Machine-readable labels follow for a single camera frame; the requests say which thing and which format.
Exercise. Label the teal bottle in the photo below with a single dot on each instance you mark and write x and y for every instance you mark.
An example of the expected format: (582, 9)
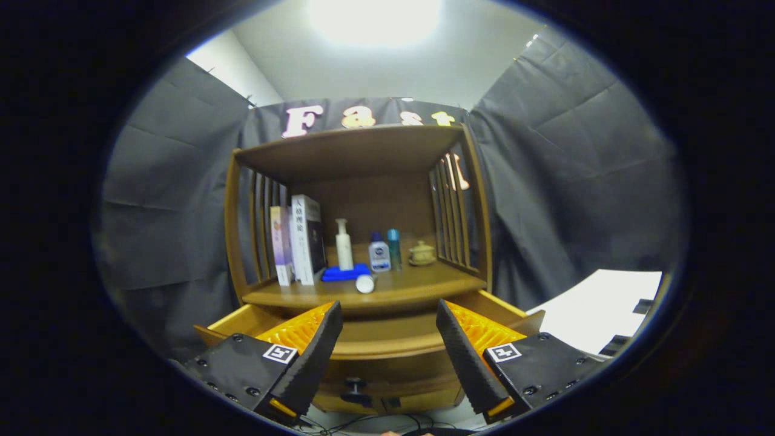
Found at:
(395, 251)

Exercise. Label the blue folded cloth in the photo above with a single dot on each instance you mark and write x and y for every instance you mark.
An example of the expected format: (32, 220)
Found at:
(339, 274)

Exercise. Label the black round drawer knob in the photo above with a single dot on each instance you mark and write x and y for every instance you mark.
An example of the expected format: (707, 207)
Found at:
(356, 387)

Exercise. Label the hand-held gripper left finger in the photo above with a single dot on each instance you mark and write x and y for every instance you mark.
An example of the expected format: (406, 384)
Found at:
(312, 363)

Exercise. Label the purple book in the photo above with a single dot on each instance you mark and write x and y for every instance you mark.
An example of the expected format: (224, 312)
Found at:
(281, 248)

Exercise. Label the white book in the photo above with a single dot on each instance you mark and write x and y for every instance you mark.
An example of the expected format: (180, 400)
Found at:
(301, 248)

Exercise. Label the white pump bottle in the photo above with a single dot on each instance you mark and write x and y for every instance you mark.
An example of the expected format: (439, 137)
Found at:
(344, 248)

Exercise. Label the beige lidded teacup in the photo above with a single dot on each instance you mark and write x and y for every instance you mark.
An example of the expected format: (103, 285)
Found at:
(422, 254)

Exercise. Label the wooden countertop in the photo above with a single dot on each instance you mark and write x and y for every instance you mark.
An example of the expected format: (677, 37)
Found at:
(418, 284)

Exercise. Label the wooden cabinet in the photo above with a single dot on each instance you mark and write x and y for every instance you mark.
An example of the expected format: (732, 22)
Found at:
(351, 154)

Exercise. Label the white blue-capped lotion bottle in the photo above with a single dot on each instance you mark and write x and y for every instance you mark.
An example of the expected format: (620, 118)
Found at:
(379, 257)

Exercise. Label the white flat panel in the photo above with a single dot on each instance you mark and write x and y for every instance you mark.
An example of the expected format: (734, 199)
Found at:
(593, 315)

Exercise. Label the wooden drawer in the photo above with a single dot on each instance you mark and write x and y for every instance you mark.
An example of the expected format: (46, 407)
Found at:
(393, 363)

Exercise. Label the black backdrop cloth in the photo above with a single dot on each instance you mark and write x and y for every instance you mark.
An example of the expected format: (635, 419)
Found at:
(169, 212)

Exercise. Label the white cosmetic tube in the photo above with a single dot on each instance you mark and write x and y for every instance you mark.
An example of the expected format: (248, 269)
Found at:
(365, 284)

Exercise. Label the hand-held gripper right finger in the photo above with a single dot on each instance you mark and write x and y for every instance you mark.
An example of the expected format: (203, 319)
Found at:
(466, 363)

